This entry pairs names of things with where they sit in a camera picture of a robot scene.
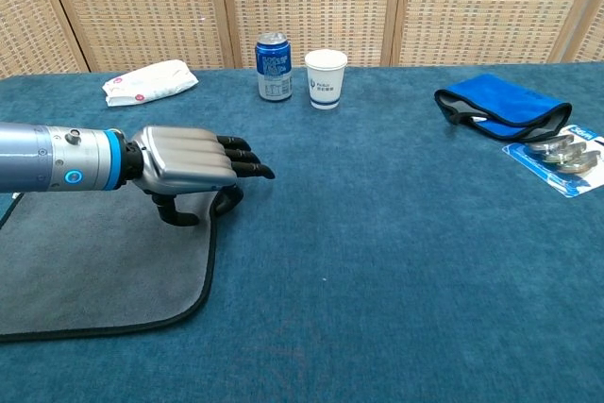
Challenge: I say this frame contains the blue table cloth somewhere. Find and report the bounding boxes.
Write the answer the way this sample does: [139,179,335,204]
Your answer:
[0,61,604,403]

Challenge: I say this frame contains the white wet wipes pack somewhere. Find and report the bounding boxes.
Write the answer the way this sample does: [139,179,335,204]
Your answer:
[102,59,198,108]

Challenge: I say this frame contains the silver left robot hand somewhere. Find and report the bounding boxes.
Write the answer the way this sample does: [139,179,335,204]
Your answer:
[125,126,277,227]

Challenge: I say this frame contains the grey and green microfibre cloth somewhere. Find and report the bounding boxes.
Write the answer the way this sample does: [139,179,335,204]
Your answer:
[0,185,245,344]

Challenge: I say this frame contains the blue drink can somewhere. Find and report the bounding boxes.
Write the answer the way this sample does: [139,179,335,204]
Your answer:
[255,31,294,103]

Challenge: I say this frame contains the blister pack of metal hooks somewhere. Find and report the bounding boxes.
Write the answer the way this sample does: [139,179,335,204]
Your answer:
[501,123,604,199]

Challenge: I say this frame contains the white paper cup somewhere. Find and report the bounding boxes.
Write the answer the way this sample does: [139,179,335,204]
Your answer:
[304,48,349,110]

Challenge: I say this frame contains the woven bamboo folding screen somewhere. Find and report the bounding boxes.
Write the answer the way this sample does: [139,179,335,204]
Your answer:
[0,0,604,80]

